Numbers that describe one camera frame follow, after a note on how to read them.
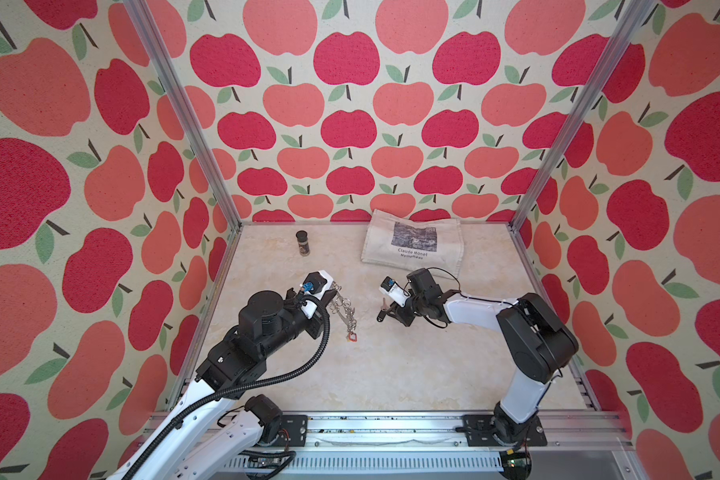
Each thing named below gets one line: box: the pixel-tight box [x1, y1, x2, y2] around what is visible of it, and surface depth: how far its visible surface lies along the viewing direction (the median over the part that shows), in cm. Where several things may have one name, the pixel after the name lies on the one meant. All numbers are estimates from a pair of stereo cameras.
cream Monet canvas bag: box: [361, 209, 464, 278], surface depth 107 cm
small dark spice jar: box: [296, 230, 310, 257], surface depth 109 cm
